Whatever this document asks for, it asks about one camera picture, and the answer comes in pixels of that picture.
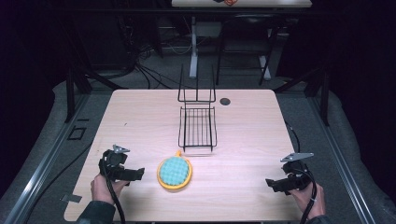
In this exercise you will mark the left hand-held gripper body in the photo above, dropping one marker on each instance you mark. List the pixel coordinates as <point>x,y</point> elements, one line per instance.
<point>113,160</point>

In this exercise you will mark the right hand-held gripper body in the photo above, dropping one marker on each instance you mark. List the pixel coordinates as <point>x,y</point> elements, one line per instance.
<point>297,174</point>

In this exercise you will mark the person's right hand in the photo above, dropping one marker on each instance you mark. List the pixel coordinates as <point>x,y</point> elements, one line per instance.
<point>306,200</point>

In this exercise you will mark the person's left hand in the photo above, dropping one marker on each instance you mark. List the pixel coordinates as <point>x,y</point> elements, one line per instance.
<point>102,189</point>

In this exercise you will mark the black tape square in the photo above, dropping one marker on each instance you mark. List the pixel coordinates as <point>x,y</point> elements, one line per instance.
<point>77,133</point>

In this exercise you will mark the grey tape strip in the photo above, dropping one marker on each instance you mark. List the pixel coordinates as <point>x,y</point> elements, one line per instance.
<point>71,198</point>

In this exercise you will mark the black table grommet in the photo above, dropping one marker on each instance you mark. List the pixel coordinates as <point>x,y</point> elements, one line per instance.
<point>224,101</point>

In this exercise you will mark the black background chair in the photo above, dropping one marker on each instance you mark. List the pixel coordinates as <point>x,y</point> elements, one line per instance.
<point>246,34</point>

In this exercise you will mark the white background desk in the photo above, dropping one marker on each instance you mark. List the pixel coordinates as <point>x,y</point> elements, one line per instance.
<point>243,3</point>

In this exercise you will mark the orange object on background desk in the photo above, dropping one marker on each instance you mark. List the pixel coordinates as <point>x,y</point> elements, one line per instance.
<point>229,2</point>

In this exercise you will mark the aluminium floor rail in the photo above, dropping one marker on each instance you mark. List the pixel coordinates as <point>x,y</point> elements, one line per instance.
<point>341,161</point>
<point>40,168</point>

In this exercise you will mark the black metal frame stand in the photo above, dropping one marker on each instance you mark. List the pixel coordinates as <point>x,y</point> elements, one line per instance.
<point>324,96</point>
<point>70,96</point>

